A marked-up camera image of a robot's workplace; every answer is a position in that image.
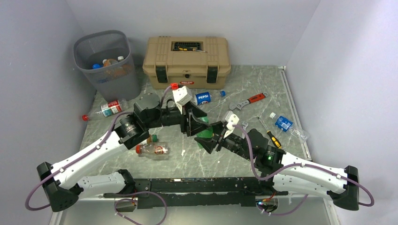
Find clear bottle blue label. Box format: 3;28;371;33
92;64;102;69

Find screwdriver on toolbox lid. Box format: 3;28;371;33
176;45;206;53

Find brown tea bottle green cap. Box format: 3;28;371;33
146;135;159;144

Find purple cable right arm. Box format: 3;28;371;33
233;124;375;217

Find red label bottle by bin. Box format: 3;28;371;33
82;99;129;121

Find orange label bottle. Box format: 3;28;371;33
102;56;132;82

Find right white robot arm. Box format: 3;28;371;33
191;121;360;211

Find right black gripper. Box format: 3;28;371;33
195;120;254;161

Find tan plastic toolbox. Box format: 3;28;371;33
142;36;231;90

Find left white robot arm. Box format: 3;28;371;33
37;93;207;212

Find green plastic bottle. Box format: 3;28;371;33
196;117;214;138

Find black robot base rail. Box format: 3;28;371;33
104;177;284;209

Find yellow black screwdriver right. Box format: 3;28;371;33
257;117;282;149

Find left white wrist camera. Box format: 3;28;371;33
172;86;193;107

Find clear bottle red cap front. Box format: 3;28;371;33
135;142;171;160

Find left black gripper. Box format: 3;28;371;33
145;100;211;136

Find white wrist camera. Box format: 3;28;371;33
222;111;239;138
172;86;193;107

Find blue label bottle white cap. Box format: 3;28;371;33
269;112;309;143

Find silver open end wrench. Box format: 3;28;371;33
242;121;249;130

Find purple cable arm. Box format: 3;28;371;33
233;124;375;217
24;85;175;212

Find grey mesh waste bin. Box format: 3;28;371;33
73;30;141;102

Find red handled adjustable wrench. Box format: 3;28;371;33
229;92;268;110

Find upper Pepsi bottle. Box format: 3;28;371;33
193;90;226;105

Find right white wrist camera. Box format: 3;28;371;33
222;111;239;138

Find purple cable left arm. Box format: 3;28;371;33
24;85;175;212

